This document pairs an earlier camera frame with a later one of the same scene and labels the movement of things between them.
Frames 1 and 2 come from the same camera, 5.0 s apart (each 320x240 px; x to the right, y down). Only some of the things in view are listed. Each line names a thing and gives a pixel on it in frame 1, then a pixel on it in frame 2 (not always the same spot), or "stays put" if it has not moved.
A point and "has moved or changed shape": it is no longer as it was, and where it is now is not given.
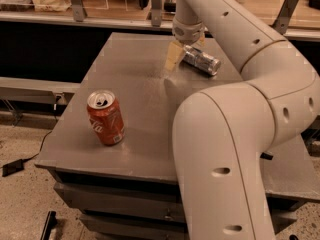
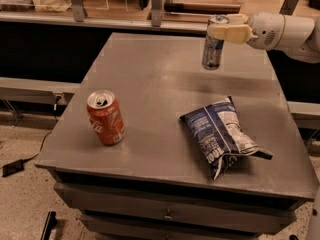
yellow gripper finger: (174, 55) to (238, 34)
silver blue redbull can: (204, 61) has moved or changed shape
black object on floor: (50, 223) stays put
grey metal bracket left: (77, 2) stays put
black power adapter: (13, 167) stays put
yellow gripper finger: (202, 41) to (236, 19)
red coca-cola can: (106, 117) stays put
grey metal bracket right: (286, 10) stays put
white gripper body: (188, 33) to (266, 30)
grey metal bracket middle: (156, 5) stays put
